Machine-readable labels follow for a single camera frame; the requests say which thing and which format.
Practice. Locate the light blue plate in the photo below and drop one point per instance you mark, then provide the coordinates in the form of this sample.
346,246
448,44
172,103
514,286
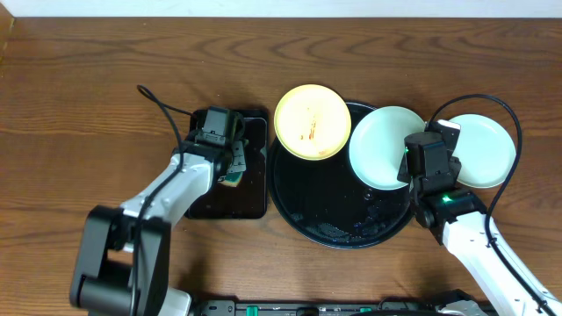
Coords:
376,146
485,150

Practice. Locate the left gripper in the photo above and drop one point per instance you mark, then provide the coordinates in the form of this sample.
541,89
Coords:
237,159

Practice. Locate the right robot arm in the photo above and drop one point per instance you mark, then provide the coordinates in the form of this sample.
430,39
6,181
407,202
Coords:
461,222

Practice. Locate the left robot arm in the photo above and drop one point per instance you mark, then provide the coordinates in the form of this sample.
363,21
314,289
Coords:
122,267

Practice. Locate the green yellow sponge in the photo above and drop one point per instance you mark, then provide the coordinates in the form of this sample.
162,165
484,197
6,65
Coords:
231,179

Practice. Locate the black rectangular water tray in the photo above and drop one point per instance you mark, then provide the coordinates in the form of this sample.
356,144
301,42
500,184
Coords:
249,199

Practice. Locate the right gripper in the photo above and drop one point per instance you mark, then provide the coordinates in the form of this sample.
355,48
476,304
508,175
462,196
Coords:
453,168

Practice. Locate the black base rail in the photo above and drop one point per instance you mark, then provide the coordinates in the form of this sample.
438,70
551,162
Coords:
455,302

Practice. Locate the black round tray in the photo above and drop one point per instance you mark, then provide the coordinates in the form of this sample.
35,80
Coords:
326,202

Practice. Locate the yellow plate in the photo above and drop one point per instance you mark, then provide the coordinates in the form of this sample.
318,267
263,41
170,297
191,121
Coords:
312,122

